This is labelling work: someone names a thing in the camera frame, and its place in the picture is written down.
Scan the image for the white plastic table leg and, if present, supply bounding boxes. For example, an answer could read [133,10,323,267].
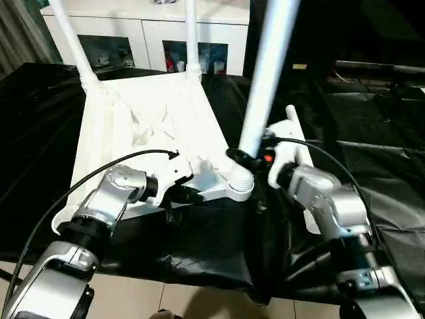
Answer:
[52,0,101,88]
[184,0,204,80]
[286,104,322,234]
[237,0,301,160]

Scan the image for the white plastic table top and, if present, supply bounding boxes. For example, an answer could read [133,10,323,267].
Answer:
[51,71,256,237]

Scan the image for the black work mat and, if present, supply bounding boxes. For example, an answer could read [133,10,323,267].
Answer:
[0,62,425,305]

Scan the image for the white glass-door cabinet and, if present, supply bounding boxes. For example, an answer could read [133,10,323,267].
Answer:
[39,0,252,78]

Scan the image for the black tripod leg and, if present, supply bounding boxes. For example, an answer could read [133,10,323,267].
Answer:
[0,267,24,284]

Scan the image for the grey curtain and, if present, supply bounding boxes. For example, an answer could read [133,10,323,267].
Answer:
[0,0,64,80]

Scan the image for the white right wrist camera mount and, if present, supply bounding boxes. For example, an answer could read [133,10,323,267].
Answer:
[263,118,310,189]

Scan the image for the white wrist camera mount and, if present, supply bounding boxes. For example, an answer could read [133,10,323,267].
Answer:
[145,154,196,209]
[263,118,310,189]

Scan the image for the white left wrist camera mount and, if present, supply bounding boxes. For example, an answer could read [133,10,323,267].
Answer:
[145,154,196,209]

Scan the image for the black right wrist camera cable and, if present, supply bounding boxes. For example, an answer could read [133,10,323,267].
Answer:
[264,135,383,247]

